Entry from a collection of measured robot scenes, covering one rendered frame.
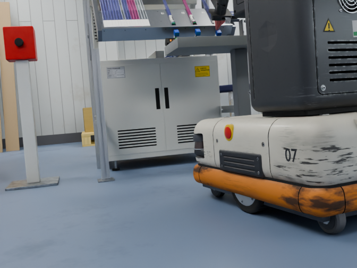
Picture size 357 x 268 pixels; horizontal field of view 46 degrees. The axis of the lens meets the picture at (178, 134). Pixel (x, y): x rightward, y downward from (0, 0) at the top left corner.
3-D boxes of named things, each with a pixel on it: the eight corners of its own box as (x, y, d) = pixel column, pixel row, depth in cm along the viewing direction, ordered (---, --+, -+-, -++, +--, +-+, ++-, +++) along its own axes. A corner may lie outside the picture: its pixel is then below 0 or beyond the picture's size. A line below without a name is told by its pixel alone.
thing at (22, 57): (57, 185, 204) (42, 22, 199) (5, 191, 198) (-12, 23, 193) (59, 178, 227) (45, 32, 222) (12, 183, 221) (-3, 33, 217)
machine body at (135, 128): (224, 159, 251) (217, 55, 247) (106, 172, 235) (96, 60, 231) (195, 151, 314) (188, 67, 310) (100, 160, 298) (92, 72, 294)
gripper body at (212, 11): (207, 11, 208) (210, -2, 202) (227, 11, 210) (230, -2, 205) (211, 19, 204) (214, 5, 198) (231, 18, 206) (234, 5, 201)
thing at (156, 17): (230, 31, 218) (231, 25, 216) (101, 35, 203) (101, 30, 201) (220, 11, 231) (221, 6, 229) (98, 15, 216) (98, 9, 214)
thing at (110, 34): (230, 36, 220) (232, 25, 214) (102, 41, 204) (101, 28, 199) (229, 35, 220) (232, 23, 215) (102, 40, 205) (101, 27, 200)
